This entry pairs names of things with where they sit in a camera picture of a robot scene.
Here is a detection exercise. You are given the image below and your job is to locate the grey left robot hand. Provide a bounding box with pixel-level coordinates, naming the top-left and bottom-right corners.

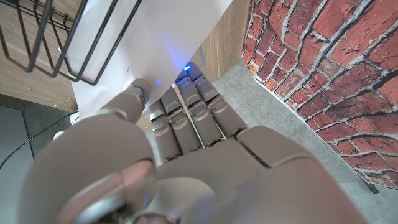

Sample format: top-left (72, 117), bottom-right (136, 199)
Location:
top-left (17, 60), bottom-right (370, 224)

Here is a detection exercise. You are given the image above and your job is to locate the white paper sheet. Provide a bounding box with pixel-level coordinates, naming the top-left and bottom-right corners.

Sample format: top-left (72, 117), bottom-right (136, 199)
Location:
top-left (57, 0), bottom-right (234, 121)

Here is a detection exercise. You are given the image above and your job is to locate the black backdrop stand foot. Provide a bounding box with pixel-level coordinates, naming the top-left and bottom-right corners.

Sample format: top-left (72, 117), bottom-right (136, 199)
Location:
top-left (357, 176), bottom-right (381, 195)

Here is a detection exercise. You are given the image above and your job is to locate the red brick printed backdrop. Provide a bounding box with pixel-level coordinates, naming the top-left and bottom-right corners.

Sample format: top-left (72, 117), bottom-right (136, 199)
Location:
top-left (241, 0), bottom-right (398, 190)

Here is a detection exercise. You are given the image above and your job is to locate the black wire file holder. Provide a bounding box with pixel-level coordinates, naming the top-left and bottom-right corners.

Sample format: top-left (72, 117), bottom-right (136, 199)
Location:
top-left (0, 0), bottom-right (143, 86)

